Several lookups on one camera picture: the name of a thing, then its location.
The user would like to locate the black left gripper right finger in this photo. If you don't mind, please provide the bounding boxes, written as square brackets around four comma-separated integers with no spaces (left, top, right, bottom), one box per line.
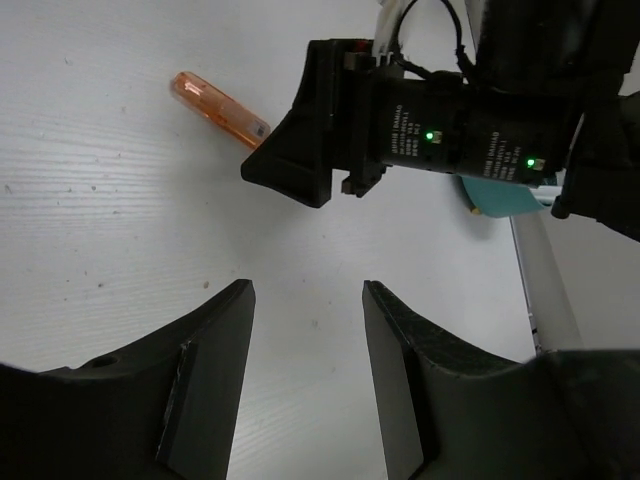
[362,281,639,479]

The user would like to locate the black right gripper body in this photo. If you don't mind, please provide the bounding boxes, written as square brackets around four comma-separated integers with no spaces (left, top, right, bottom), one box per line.
[342,1,639,238]

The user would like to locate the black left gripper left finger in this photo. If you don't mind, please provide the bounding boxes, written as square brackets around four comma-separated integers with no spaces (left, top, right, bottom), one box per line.
[1,279,255,479]

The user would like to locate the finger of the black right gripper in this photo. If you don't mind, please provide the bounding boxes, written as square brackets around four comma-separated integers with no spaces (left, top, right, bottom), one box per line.
[241,39,350,208]

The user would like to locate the orange highlighter marker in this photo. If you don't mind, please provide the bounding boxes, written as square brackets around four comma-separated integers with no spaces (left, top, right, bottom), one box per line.
[171,71,271,150]

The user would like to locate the teal round divided container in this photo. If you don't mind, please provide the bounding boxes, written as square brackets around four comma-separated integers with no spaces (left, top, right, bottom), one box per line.
[461,177,562,218]

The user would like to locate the aluminium side rail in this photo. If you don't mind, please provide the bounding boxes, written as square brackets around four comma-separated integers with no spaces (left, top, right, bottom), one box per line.
[510,213,584,354]

